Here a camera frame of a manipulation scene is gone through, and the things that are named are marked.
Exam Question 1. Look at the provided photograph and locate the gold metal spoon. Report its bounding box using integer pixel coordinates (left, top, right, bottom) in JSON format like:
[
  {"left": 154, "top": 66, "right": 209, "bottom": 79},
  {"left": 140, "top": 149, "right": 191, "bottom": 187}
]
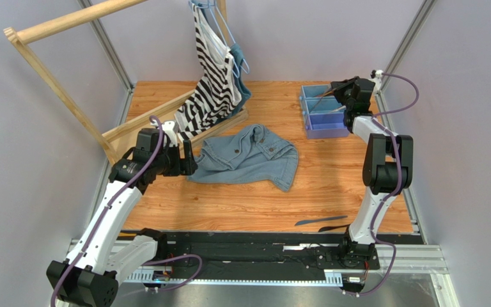
[{"left": 319, "top": 88, "right": 338, "bottom": 97}]

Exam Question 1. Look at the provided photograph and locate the silver metal knife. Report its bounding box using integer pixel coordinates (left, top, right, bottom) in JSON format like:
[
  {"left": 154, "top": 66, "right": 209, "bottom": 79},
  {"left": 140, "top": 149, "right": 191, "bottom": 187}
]
[{"left": 329, "top": 106, "right": 347, "bottom": 113}]

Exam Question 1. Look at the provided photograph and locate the silver metal fork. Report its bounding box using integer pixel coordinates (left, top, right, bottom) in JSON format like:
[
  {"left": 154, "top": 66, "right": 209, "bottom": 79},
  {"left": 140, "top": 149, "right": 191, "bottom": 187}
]
[{"left": 310, "top": 93, "right": 337, "bottom": 114}]

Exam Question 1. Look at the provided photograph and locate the dark blue plastic knife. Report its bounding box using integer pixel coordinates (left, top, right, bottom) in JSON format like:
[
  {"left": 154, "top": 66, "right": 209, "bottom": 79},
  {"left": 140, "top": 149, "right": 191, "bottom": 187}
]
[{"left": 294, "top": 216, "right": 348, "bottom": 226}]

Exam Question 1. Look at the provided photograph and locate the black plastic knife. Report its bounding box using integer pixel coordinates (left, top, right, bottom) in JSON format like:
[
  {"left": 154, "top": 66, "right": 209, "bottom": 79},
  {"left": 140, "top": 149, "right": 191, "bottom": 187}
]
[{"left": 318, "top": 224, "right": 350, "bottom": 233}]

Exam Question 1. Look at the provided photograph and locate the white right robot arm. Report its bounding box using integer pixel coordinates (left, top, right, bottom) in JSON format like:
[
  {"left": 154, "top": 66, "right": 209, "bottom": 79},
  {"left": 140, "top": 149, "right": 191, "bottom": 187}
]
[{"left": 331, "top": 77, "right": 414, "bottom": 268}]

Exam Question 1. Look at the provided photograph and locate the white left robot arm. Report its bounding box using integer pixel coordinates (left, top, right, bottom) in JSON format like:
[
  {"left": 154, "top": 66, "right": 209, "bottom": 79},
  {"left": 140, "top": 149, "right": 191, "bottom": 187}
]
[{"left": 46, "top": 121, "right": 198, "bottom": 306}]

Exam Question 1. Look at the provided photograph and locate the blue three-compartment organizer tray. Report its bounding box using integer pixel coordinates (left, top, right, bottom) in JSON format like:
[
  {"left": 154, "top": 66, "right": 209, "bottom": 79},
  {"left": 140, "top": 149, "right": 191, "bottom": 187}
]
[{"left": 299, "top": 84, "right": 349, "bottom": 139}]

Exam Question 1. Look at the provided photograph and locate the light blue denim jacket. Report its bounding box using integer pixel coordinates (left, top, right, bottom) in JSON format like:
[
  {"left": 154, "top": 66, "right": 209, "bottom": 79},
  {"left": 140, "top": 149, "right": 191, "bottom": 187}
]
[{"left": 188, "top": 124, "right": 299, "bottom": 192}]

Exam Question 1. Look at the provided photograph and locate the black white striped top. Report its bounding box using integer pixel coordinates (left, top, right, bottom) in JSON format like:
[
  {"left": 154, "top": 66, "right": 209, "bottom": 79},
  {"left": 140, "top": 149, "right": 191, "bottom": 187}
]
[{"left": 175, "top": 2, "right": 242, "bottom": 141}]

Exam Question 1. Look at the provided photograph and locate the teal hanging garment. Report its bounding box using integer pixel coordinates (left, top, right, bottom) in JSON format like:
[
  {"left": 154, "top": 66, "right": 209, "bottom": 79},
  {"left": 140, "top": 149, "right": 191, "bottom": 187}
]
[{"left": 229, "top": 43, "right": 251, "bottom": 118}]

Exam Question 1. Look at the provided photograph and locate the wooden clothes rack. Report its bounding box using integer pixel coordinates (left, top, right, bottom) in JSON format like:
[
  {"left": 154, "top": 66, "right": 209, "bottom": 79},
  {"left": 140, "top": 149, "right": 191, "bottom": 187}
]
[{"left": 3, "top": 0, "right": 249, "bottom": 185}]

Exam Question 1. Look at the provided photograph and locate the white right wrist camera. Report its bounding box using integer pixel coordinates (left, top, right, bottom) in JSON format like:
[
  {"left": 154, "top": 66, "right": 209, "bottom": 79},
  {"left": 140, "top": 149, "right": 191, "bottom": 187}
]
[{"left": 370, "top": 70, "right": 384, "bottom": 92}]

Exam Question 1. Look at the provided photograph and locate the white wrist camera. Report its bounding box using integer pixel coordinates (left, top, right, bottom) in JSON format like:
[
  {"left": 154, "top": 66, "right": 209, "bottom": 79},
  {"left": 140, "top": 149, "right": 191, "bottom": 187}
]
[
  {"left": 370, "top": 70, "right": 384, "bottom": 92},
  {"left": 162, "top": 120, "right": 179, "bottom": 148}
]

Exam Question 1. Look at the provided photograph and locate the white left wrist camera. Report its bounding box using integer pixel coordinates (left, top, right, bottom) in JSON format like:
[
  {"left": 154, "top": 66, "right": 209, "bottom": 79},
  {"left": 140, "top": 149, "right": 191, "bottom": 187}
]
[{"left": 162, "top": 120, "right": 179, "bottom": 148}]

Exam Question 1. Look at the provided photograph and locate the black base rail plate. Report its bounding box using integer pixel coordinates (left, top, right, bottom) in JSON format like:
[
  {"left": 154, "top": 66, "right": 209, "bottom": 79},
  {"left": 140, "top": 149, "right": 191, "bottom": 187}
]
[{"left": 155, "top": 231, "right": 380, "bottom": 282}]

